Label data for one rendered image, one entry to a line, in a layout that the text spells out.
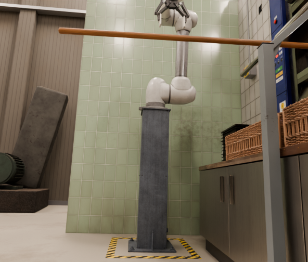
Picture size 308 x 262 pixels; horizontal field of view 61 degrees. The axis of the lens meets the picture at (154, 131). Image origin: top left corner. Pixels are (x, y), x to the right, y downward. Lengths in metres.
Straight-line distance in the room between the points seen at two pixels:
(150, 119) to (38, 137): 3.10
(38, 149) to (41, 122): 0.46
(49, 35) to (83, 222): 4.26
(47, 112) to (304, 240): 4.43
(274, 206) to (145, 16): 2.42
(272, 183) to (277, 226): 0.13
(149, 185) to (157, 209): 0.18
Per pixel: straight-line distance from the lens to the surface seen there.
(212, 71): 2.79
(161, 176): 1.91
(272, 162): 0.94
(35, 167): 4.75
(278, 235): 0.95
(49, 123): 4.81
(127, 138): 2.47
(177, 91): 2.06
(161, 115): 1.97
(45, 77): 5.57
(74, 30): 1.45
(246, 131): 1.35
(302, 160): 0.88
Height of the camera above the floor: 0.45
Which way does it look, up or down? 11 degrees up
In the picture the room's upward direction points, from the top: 2 degrees clockwise
